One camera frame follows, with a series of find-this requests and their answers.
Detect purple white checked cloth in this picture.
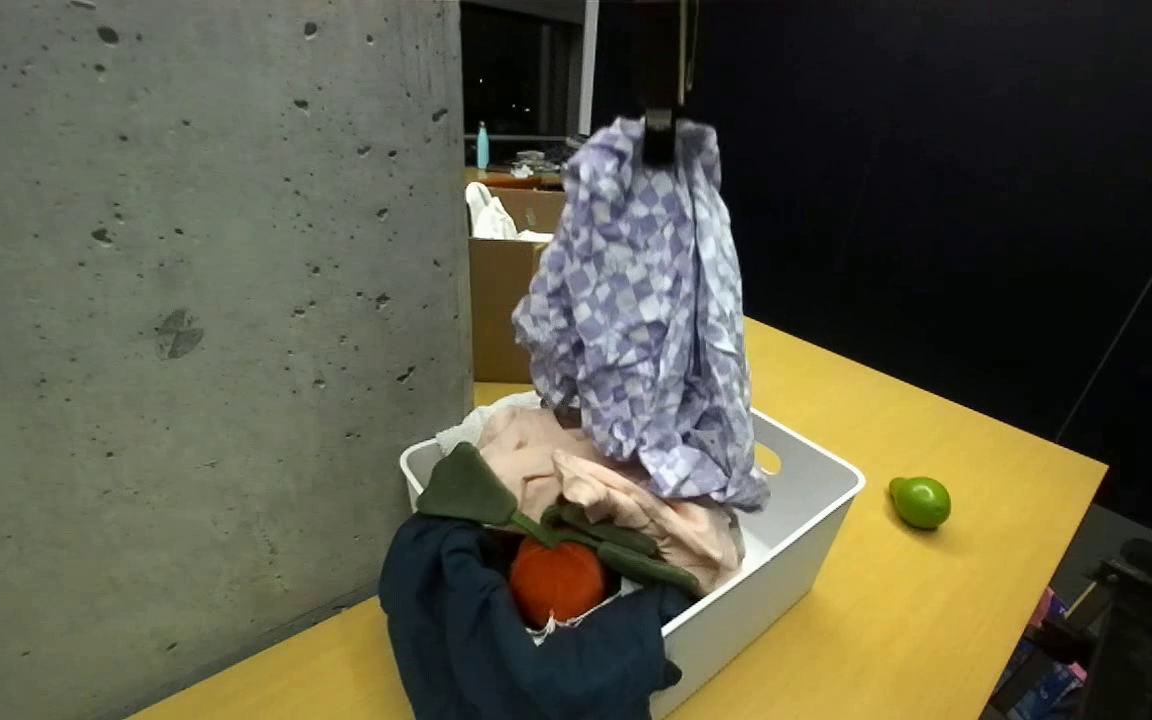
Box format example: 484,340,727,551
506,111,775,515

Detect pink cloth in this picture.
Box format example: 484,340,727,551
433,393,748,595

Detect dark green cloth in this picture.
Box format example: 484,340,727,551
410,441,708,602

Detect dark blue cloth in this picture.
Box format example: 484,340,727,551
371,511,700,720

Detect pile of desk clutter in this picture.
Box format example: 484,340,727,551
506,133,590,181

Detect long wooden window desk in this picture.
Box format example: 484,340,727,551
465,164,578,200

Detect white paper bag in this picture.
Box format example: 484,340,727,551
460,181,558,247

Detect brown cardboard box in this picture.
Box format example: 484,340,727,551
465,183,572,390

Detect white plastic bin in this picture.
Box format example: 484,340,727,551
394,397,869,720

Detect green pear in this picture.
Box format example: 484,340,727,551
885,473,954,536

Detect orange ball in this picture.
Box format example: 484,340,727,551
503,536,609,634

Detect black equipment pile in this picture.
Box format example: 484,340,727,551
979,531,1152,720

